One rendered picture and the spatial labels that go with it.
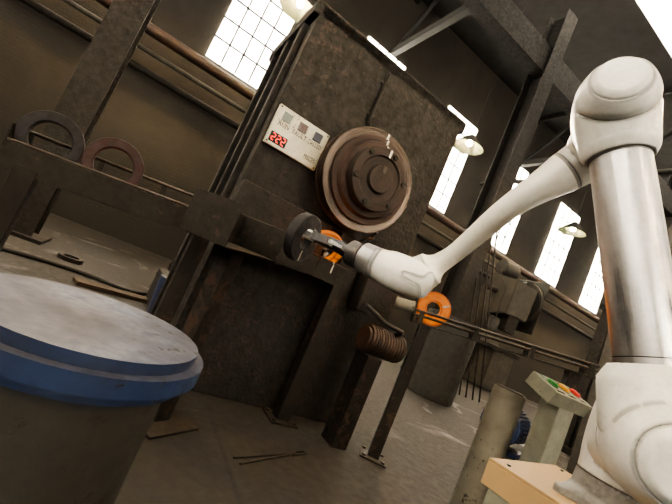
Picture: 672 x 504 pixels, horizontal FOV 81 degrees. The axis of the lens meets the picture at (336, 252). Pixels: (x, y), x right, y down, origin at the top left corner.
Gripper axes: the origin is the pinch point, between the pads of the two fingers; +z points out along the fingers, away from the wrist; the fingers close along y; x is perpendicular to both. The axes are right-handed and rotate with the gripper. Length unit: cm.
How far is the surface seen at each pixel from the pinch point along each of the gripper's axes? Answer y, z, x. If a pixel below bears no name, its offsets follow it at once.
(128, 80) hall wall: 262, 617, 145
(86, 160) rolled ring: -28, 70, -10
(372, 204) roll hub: 47, 6, 28
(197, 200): -15.4, 31.0, -5.7
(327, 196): 37.7, 22.8, 22.1
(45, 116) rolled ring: -40, 79, -3
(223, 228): -15.4, 16.2, -10.0
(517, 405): 67, -73, -21
